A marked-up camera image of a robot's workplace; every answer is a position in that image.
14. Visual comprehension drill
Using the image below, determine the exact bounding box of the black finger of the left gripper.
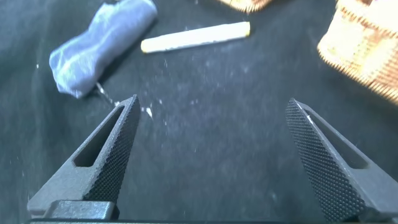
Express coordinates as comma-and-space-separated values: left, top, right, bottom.
27, 95, 141, 218
285, 98, 398, 222

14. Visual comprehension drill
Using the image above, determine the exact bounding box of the grey towel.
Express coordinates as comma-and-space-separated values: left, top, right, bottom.
49, 0, 159, 100

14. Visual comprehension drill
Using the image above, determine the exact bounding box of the rectangular wicker basket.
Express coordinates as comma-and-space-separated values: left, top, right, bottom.
217, 0, 274, 14
317, 0, 398, 106

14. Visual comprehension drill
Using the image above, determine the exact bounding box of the white marker pen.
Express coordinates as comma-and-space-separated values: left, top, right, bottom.
140, 21, 251, 54

